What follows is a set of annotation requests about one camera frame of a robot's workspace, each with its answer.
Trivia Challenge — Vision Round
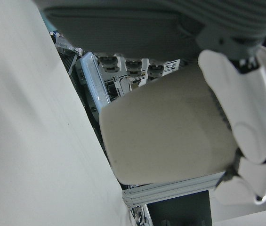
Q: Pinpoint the black flat panel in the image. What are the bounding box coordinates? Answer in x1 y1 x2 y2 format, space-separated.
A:
146 190 213 226

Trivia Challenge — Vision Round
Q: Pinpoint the beige smooth paper cup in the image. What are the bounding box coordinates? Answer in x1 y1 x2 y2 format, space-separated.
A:
99 62 239 186

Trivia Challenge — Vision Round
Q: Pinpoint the silver foil bag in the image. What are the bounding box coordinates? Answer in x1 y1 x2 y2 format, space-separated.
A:
55 37 84 57

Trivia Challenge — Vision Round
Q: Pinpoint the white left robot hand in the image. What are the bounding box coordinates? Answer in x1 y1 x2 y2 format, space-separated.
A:
32 0 266 206

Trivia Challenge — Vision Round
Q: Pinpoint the white box with round connectors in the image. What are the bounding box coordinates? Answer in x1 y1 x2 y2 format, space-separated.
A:
95 53 183 101

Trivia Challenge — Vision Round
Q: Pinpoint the aluminium profile post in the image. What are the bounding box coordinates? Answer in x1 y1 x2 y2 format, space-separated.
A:
122 170 226 208

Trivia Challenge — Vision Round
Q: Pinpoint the robot teach pendant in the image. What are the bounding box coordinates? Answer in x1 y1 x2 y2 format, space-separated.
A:
75 51 112 120

